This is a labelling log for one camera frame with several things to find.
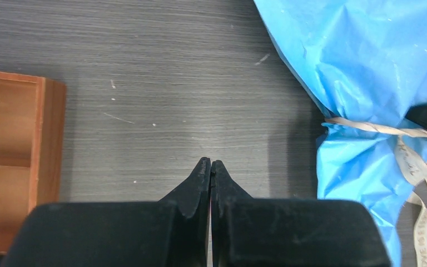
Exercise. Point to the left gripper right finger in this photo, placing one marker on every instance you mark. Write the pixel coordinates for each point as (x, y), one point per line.
(249, 231)

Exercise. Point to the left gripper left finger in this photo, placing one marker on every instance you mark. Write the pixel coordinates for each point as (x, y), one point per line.
(170, 232)

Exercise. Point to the cream ribbon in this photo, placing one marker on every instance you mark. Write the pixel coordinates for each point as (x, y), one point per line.
(412, 167)

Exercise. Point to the blue paper flower bouquet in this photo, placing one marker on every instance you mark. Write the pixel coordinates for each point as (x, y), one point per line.
(365, 61)

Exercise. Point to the orange wooden tray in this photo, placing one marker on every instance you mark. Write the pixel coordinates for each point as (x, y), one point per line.
(32, 114)

